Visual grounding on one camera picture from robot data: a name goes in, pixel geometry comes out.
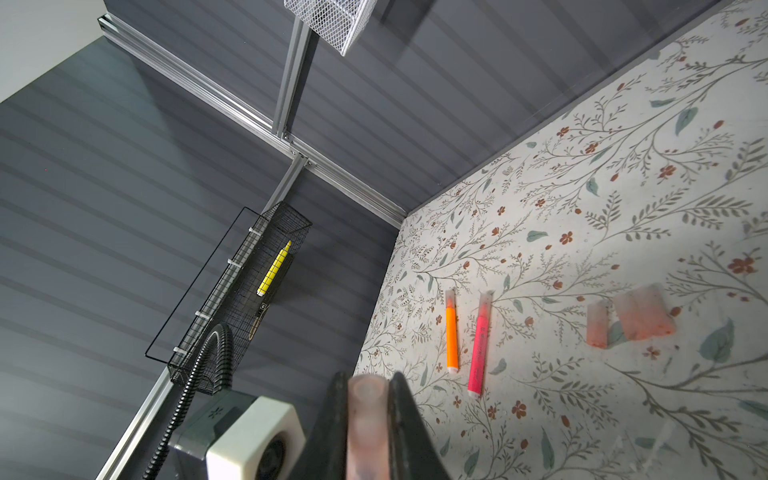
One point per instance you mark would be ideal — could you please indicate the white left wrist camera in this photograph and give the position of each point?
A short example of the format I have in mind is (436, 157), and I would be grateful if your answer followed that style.
(238, 436)

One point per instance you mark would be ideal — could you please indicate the black wire mesh basket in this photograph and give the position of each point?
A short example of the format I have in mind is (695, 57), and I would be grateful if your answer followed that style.
(224, 291)

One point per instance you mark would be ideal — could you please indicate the aluminium frame corner post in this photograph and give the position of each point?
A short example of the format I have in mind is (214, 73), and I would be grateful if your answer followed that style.
(247, 117)

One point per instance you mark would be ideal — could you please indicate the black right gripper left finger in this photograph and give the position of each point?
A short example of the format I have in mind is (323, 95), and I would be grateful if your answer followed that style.
(324, 455)

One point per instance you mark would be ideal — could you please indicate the pink highlighter pen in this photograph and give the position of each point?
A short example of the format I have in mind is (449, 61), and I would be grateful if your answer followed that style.
(480, 345)

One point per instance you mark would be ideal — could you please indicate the clear pink pen cap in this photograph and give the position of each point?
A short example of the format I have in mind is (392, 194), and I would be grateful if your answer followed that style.
(642, 314)
(597, 327)

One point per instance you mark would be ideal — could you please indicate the white wire mesh basket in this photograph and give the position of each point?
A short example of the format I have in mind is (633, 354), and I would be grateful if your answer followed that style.
(338, 22)

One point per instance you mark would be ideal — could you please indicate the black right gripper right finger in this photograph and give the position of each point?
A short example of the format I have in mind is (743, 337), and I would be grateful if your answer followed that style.
(411, 451)

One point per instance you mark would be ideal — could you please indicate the orange highlighter pen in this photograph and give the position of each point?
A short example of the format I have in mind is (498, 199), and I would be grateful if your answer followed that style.
(451, 333)

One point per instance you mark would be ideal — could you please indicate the yellow highlighter in basket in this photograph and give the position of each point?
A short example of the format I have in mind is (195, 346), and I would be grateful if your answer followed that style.
(273, 270)

